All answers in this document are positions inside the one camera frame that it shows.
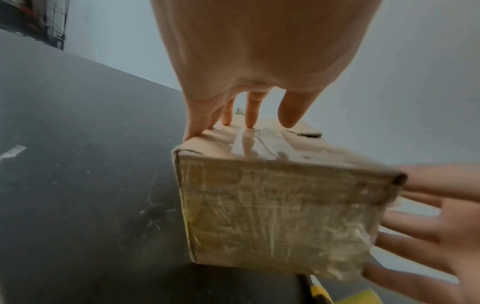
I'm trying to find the wide cardboard box torn flap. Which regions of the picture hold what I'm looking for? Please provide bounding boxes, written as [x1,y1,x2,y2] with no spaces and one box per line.
[171,117,409,281]

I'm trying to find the person's left hand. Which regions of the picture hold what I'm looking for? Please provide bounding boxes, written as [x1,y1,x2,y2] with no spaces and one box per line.
[149,0,383,142]

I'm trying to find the yellow tape roll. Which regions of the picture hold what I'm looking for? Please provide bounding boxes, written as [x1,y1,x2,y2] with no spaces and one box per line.
[333,289,383,304]

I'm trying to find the person's right hand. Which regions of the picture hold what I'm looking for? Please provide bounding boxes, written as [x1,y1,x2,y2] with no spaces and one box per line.
[361,164,480,304]

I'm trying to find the dark wire rack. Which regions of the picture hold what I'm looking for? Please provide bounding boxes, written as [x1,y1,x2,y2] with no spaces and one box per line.
[14,0,71,51]

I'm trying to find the black yellow utility knife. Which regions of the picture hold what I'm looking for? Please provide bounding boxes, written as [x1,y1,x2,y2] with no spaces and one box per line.
[298,273,335,304]

